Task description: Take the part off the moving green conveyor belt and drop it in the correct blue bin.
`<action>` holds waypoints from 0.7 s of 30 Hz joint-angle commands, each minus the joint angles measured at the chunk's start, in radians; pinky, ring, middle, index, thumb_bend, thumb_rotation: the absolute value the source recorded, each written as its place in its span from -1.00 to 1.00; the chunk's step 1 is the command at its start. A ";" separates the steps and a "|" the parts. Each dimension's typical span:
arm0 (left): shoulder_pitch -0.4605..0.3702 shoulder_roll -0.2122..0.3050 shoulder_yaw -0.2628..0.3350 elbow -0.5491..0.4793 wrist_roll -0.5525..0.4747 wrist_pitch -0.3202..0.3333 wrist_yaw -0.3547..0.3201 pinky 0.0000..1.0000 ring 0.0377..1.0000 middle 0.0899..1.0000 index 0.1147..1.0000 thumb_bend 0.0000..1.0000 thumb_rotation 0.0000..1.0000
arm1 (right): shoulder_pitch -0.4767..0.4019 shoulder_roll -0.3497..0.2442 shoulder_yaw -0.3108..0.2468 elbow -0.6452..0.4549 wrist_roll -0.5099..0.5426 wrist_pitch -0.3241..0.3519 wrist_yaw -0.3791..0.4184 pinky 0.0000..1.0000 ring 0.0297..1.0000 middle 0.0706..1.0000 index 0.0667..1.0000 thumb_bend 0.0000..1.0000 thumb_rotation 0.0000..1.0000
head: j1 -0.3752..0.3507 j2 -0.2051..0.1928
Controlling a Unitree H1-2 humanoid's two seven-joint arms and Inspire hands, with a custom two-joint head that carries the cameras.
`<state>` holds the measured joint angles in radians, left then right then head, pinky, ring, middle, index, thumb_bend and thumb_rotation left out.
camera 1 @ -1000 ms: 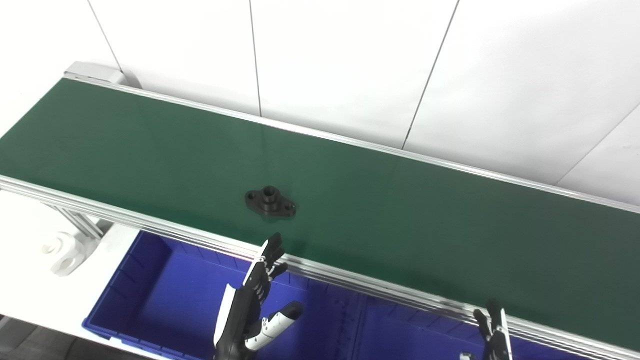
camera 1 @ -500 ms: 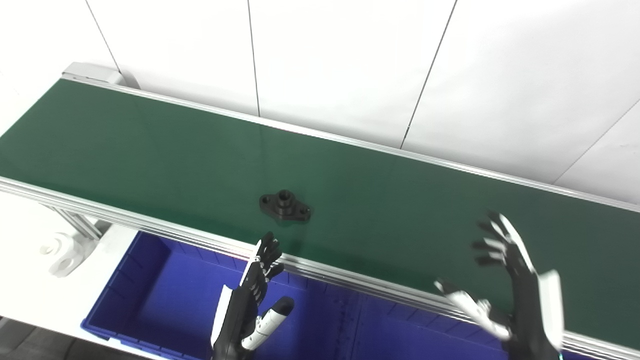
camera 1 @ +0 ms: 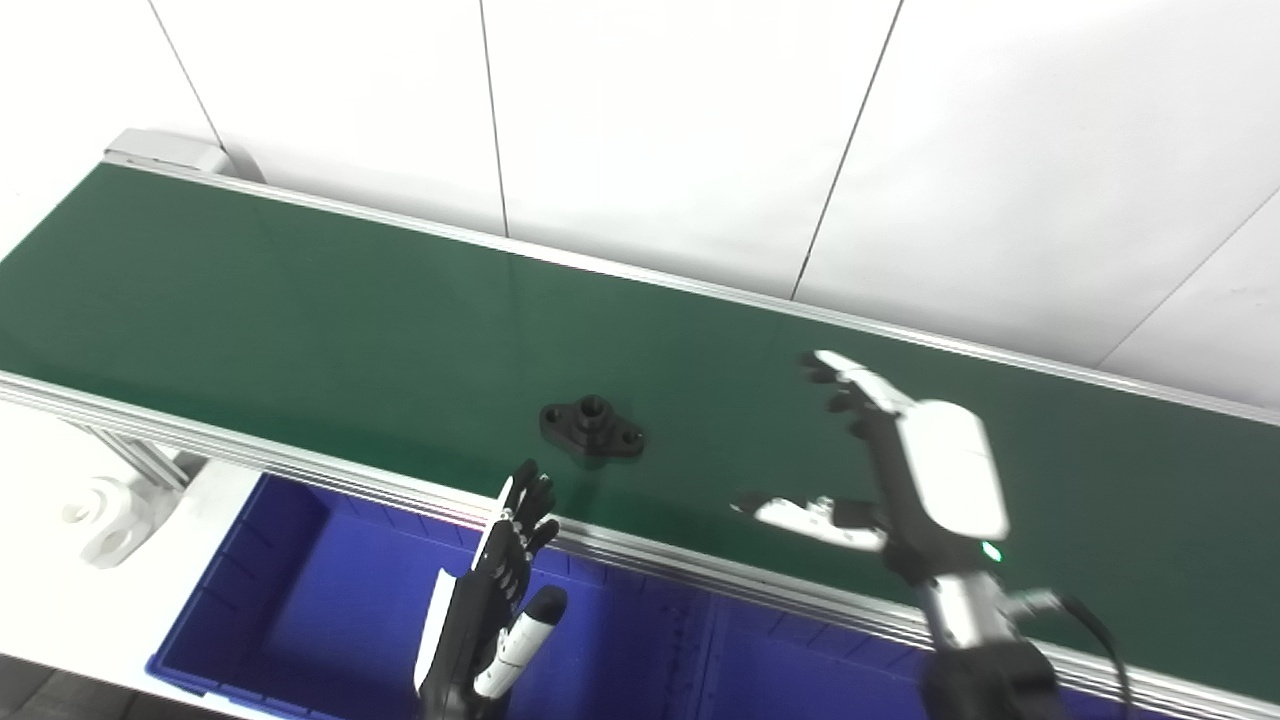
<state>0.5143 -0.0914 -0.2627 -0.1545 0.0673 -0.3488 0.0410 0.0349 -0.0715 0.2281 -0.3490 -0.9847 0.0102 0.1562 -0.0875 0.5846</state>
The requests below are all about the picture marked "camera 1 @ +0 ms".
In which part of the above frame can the green conveyor belt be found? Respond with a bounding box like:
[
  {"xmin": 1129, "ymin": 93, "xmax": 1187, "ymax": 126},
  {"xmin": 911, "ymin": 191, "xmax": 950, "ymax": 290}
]
[
  {"xmin": 0, "ymin": 163, "xmax": 1280, "ymax": 703},
  {"xmin": 0, "ymin": 128, "xmax": 1280, "ymax": 720}
]

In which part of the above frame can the black flanged machine part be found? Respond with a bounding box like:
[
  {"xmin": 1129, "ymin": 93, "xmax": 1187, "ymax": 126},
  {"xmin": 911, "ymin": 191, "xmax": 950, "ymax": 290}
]
[{"xmin": 540, "ymin": 395, "xmax": 647, "ymax": 462}]

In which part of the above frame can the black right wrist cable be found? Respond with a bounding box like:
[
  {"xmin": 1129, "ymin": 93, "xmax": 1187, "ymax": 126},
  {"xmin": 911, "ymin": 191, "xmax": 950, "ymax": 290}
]
[{"xmin": 1008, "ymin": 590, "xmax": 1137, "ymax": 720}]

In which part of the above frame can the white conveyor support bracket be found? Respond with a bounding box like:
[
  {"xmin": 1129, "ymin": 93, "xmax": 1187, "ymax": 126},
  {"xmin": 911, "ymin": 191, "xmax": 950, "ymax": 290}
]
[{"xmin": 62, "ymin": 425, "xmax": 213, "ymax": 571}]

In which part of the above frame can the blue plastic bin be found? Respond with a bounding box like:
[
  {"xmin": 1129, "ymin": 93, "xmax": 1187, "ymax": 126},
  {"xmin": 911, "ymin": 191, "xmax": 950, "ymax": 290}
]
[
  {"xmin": 700, "ymin": 590, "xmax": 1186, "ymax": 720},
  {"xmin": 145, "ymin": 472, "xmax": 723, "ymax": 720}
]

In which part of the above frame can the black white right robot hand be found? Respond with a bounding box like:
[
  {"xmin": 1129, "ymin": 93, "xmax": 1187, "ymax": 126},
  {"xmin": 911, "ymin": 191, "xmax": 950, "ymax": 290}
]
[{"xmin": 730, "ymin": 350, "xmax": 1011, "ymax": 587}]

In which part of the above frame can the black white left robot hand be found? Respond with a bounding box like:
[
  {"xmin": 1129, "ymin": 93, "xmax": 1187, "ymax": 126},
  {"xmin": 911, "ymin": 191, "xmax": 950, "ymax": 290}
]
[{"xmin": 415, "ymin": 460, "xmax": 569, "ymax": 720}]

